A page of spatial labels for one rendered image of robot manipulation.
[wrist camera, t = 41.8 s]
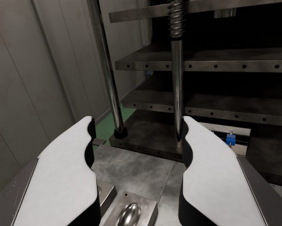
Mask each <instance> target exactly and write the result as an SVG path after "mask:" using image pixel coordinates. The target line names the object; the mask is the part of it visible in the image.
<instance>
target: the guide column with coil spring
mask: <svg viewBox="0 0 282 226"><path fill-rule="evenodd" d="M181 2H183V0H173V1H171V2H170V5H173V4H177V3H181ZM182 8H183V4H182V5H178V6H175V7H171V8H170V11H174V10H177V9H182ZM181 14H183V11H179V12H175V13H171V14H170V17H173V16H177V15H181ZM180 20H183V17H179V18H175V19H171V20H170V23H172V22H177V21H180ZM170 26H171V28H175V27H179V26H183V22H182V23H178V24H174V25H170ZM181 31H183V28H181V29H177V30H171V34H173V33H178V32H181ZM182 36H183V33H182V34H179V35H173V36H171V37H172V38H175V37H182ZM171 50H172V74H173V98H174V133H175V146H176V147H179V148H181V147H183V146H184V144H183V141H182V140H181V138H179V125H180V117H183V116H184V61H183V40H179V41H171Z"/></svg>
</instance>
